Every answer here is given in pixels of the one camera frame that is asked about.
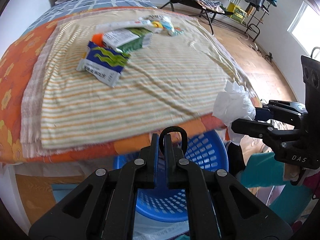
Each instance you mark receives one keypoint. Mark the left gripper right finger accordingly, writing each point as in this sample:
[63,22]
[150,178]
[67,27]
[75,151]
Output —
[180,172]

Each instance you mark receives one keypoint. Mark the blue checked mattress sheet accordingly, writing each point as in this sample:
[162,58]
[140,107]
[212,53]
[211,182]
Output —
[74,6]

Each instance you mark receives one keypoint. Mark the blue green snack packet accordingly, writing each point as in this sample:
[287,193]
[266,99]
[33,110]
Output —
[106,65]

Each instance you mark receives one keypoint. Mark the blue plastic trash basket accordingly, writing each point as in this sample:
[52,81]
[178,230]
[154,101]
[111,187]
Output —
[208,152]

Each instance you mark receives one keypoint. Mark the white tissue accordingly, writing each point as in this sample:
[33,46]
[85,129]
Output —
[232,104]

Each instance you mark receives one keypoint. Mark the striped clothes on chair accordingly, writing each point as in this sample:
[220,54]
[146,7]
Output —
[214,6]

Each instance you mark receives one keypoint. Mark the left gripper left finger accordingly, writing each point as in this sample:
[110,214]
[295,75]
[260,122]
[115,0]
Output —
[141,173]

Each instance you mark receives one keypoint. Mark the yellow green crate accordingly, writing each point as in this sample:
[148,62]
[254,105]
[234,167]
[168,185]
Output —
[238,15]

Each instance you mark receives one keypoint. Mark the orange floral bedsheet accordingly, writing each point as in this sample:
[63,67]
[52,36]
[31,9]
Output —
[15,67]

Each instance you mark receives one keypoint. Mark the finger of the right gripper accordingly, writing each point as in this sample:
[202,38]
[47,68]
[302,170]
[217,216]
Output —
[292,113]
[277,140]

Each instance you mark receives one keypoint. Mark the black clothes drying rack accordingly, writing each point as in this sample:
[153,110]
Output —
[254,19]

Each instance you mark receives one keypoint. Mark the small colourful wrapper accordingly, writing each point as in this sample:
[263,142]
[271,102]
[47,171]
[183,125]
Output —
[177,31]

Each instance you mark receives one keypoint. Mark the grey plaid blanket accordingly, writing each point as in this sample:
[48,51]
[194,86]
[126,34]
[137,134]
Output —
[32,99]

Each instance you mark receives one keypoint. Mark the clear plastic bag on floor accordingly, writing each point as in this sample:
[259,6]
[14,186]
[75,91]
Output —
[145,228]

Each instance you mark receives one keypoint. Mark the white plastic bag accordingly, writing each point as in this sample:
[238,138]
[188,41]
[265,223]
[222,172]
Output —
[157,18]

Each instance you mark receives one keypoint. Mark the orange plastic cap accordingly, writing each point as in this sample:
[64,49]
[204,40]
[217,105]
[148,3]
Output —
[98,39]

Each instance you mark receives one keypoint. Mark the green white milk carton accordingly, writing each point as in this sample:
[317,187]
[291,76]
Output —
[127,40]

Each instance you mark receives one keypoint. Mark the white tube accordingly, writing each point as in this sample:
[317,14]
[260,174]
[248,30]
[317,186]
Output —
[146,24]

